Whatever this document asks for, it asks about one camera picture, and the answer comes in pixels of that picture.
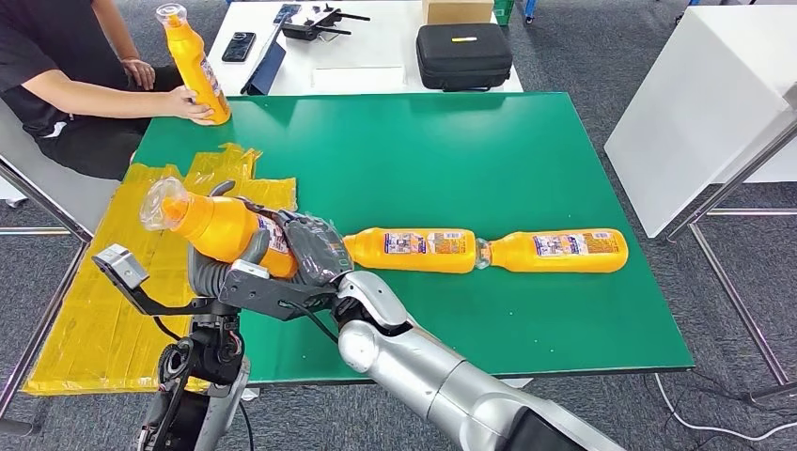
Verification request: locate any person's right hand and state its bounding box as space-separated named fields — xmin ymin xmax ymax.
xmin=163 ymin=86 xmax=216 ymax=124

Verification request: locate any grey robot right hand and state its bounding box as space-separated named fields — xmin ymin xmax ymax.
xmin=208 ymin=179 xmax=356 ymax=288

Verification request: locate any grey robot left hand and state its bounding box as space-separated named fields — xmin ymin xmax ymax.
xmin=239 ymin=227 xmax=273 ymax=268

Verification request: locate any person's left hand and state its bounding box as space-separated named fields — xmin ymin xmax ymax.
xmin=121 ymin=57 xmax=157 ymax=92

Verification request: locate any orange detergent bottle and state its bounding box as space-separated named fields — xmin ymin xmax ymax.
xmin=342 ymin=226 xmax=479 ymax=275
xmin=155 ymin=3 xmax=233 ymax=127
xmin=139 ymin=177 xmax=300 ymax=279
xmin=476 ymin=228 xmax=630 ymax=275

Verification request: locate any black smartphone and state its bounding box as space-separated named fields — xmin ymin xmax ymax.
xmin=221 ymin=31 xmax=258 ymax=64

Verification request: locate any dark blue tablet folio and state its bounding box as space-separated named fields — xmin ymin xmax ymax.
xmin=241 ymin=15 xmax=290 ymax=97

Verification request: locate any person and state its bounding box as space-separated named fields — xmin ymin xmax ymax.
xmin=0 ymin=0 xmax=216 ymax=181

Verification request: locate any black remote controller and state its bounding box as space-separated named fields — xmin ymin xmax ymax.
xmin=281 ymin=3 xmax=371 ymax=41

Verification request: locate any grey bench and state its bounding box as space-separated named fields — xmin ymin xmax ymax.
xmin=0 ymin=99 xmax=122 ymax=235

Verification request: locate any yellow plastic sheet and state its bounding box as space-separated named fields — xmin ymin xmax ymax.
xmin=23 ymin=143 xmax=299 ymax=397

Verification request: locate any white desk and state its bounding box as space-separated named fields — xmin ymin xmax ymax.
xmin=205 ymin=0 xmax=524 ymax=97

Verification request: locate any black zip case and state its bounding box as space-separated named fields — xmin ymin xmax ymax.
xmin=415 ymin=23 xmax=514 ymax=93

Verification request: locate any cardboard box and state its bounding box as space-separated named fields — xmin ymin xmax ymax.
xmin=422 ymin=0 xmax=495 ymax=26

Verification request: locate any blue metal rack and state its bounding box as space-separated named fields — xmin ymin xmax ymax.
xmin=523 ymin=0 xmax=702 ymax=26

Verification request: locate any white side table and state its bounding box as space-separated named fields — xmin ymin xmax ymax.
xmin=603 ymin=5 xmax=797 ymax=240

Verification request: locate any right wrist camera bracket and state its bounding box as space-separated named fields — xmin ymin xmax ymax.
xmin=219 ymin=259 xmax=340 ymax=321

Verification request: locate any black right camera cable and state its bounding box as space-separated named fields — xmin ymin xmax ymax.
xmin=283 ymin=302 xmax=342 ymax=345

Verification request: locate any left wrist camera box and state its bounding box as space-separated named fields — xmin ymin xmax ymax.
xmin=91 ymin=243 xmax=152 ymax=292

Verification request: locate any grey metal frame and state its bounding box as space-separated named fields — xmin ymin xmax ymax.
xmin=664 ymin=84 xmax=797 ymax=403
xmin=0 ymin=155 xmax=95 ymax=437

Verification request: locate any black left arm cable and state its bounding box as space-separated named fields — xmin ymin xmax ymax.
xmin=152 ymin=316 xmax=256 ymax=451

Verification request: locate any white floor cable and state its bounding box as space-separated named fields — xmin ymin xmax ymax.
xmin=653 ymin=373 xmax=797 ymax=442

